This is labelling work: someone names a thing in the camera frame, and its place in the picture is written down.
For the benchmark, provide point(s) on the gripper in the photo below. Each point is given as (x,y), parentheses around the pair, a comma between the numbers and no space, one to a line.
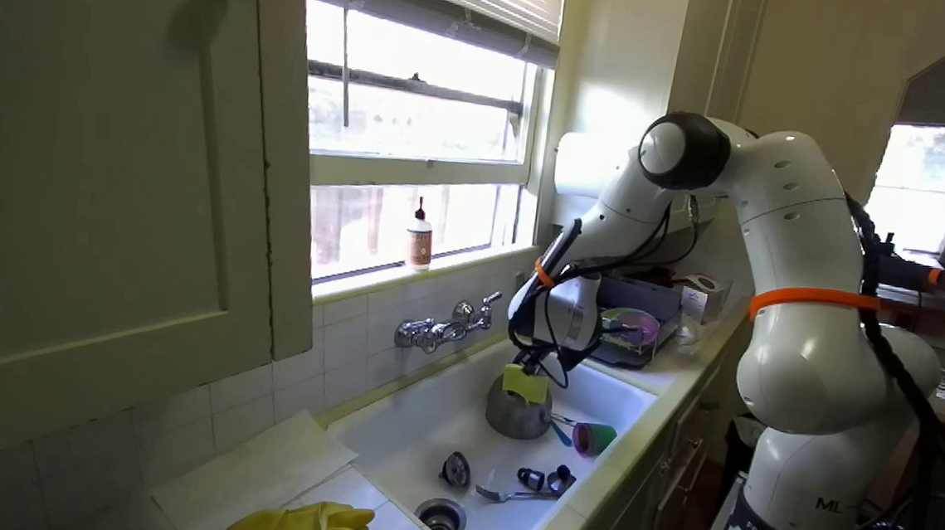
(534,353)

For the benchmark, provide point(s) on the yellow sponge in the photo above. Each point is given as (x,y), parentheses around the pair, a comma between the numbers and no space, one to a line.
(524,382)

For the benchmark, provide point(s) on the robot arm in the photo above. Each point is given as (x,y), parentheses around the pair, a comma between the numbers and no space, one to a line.
(798,371)

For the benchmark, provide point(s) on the grey metal kettle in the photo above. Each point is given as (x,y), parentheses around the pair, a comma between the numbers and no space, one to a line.
(514,418)

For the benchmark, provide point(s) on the blue utensil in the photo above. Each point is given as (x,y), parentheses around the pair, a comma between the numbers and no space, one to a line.
(560,433)

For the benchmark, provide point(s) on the purple and green bowl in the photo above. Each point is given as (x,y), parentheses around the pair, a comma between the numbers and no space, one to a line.
(633,326)

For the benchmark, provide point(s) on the purple and green cup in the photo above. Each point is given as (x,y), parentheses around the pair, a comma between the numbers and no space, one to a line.
(593,439)

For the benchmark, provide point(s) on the white sink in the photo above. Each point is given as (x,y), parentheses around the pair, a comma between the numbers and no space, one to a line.
(444,429)

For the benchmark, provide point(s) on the dark dish rack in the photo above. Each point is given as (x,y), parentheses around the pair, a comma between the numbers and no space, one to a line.
(645,298)

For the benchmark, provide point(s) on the black measuring cup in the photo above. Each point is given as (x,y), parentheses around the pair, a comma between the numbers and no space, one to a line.
(531,478)
(562,478)

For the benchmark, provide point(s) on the metal drain strainer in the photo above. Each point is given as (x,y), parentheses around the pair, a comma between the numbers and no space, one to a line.
(455,469)

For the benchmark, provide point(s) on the metal spoon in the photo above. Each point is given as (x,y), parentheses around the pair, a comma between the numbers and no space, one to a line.
(506,495)

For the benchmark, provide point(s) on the clear glass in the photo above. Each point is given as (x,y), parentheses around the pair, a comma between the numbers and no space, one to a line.
(687,330)

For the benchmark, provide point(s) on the soap bottle with black pump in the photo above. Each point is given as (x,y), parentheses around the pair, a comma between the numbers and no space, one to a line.
(419,245)

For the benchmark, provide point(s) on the counter drawer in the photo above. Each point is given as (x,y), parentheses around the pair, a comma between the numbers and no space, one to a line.
(690,426)

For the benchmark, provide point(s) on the white box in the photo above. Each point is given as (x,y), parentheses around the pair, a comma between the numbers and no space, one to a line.
(701,296)

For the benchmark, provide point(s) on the metal sink drain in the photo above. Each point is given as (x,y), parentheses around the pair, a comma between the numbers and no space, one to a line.
(440,519)

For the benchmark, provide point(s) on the paper towel roll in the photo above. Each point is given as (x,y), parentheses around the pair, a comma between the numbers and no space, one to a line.
(583,165)

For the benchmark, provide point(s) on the window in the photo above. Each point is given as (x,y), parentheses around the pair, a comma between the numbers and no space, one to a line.
(919,188)
(415,128)

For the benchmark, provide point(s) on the white cloth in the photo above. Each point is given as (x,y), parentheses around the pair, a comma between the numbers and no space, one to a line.
(258,470)

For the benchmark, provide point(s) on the cream cabinet door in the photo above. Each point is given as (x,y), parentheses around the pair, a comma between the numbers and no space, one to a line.
(95,189)

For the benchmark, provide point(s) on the chrome wall tap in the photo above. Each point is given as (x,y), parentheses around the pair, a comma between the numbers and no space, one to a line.
(438,330)

